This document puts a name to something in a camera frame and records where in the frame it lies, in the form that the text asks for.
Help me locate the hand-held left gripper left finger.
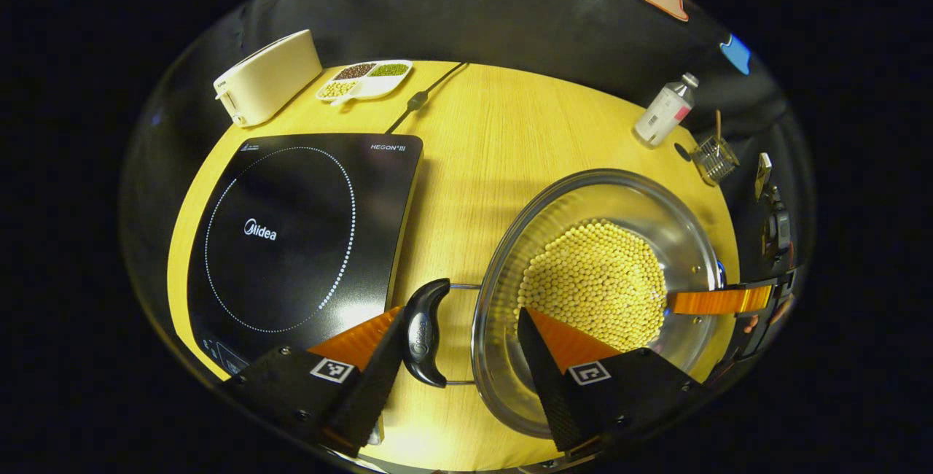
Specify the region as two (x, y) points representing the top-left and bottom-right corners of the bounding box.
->
(219, 306), (409, 459)

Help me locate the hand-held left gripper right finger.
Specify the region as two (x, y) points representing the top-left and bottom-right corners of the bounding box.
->
(516, 306), (711, 454)

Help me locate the pile of yellow beans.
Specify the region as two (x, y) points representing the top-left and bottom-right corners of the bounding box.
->
(516, 219), (668, 353)

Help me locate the steel pot with black handles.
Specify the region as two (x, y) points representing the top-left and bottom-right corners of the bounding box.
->
(401, 168), (726, 440)

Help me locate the black induction cooktop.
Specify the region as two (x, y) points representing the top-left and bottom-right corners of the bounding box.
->
(187, 133), (424, 380)

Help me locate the white divided dish with beans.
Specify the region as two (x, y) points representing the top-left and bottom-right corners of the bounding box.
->
(316, 60), (413, 106)

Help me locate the white toaster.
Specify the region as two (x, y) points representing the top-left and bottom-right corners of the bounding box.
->
(213, 29), (323, 128)

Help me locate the black power cable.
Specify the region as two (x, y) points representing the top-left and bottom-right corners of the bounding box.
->
(385, 62), (467, 134)

